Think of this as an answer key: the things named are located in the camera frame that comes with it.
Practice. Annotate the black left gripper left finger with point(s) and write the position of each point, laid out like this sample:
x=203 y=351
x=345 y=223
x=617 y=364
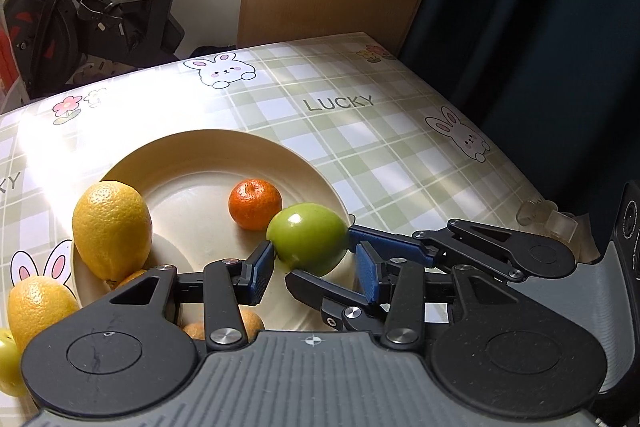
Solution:
x=127 y=351

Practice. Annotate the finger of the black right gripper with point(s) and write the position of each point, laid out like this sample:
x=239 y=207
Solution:
x=511 y=256
x=342 y=309

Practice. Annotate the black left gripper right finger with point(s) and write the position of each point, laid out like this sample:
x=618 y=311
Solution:
x=504 y=354

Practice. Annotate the green apple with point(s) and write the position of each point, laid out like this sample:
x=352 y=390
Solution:
x=309 y=237

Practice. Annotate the large yellow lemon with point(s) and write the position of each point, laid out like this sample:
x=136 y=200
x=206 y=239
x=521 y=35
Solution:
x=112 y=230

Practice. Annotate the orange tangerine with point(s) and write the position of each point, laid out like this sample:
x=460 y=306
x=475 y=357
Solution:
x=252 y=203

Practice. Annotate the clear plastic corner guard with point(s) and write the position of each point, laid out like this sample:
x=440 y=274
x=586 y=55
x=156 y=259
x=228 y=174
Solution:
x=543 y=217

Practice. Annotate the small tan kiwi fruit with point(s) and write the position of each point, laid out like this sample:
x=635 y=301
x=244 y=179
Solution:
x=195 y=330

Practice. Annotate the brownish orange fruit near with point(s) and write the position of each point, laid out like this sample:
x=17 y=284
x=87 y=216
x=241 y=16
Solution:
x=112 y=285

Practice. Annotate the brownish orange fruit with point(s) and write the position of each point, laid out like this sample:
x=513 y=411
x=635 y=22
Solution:
x=252 y=322
x=112 y=285

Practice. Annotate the brownish orange fruit middle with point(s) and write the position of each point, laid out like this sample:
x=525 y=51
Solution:
x=252 y=322

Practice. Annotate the yellow lemon far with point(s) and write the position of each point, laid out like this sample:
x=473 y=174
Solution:
x=36 y=304

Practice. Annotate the yellow-green apple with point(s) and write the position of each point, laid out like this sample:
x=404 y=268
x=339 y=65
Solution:
x=11 y=381

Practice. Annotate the cream round plate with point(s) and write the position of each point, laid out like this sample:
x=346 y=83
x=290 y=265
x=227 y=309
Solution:
x=185 y=179

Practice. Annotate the printed backdrop curtain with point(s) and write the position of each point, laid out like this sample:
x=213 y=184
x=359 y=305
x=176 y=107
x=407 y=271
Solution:
x=13 y=91

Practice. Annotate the black exercise bike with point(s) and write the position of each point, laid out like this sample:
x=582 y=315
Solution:
x=49 y=38

